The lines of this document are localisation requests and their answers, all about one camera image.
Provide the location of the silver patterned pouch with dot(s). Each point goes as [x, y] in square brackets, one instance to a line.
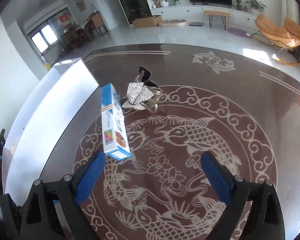
[137, 95]

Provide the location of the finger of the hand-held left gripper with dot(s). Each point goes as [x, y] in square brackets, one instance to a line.
[11, 220]

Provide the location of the brown cardboard box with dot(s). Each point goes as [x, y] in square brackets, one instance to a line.
[146, 22]

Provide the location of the small green potted plant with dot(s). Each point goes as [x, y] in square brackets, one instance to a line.
[237, 3]

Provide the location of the white round vase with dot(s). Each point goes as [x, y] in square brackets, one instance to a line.
[164, 3]

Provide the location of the wooden bench with metal legs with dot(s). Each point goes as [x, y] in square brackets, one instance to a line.
[216, 13]

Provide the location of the dark glass display cabinet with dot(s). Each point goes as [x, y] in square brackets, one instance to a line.
[130, 0]

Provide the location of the red window poster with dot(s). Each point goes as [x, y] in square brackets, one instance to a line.
[65, 20]

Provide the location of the blue and white medicine box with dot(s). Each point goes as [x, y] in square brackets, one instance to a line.
[115, 130]

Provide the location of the large leafy potted plant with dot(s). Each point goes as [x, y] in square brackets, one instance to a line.
[255, 4]

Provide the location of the wooden sideboard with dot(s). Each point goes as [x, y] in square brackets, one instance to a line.
[98, 21]

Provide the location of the framed wall painting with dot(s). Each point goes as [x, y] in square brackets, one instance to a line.
[81, 3]

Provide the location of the purple floor mat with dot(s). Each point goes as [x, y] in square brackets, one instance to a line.
[238, 32]

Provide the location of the yellow and white carton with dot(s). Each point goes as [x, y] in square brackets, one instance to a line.
[47, 67]

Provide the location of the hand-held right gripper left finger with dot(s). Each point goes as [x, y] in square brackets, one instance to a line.
[90, 177]

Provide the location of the brown patterned desktop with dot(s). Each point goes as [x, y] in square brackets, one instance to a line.
[190, 67]

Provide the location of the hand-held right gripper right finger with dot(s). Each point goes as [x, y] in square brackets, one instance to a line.
[215, 177]

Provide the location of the beige oval floor mat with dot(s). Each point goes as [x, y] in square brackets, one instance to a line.
[172, 23]

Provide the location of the dark flat floor scale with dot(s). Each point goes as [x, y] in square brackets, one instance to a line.
[196, 24]

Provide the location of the wooden dining table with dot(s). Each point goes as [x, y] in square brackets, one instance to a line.
[83, 28]

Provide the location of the white cardboard box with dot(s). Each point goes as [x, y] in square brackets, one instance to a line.
[52, 110]

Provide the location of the orange lounge chair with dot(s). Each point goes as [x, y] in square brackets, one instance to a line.
[270, 30]

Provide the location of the white television cabinet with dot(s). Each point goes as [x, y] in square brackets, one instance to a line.
[180, 11]

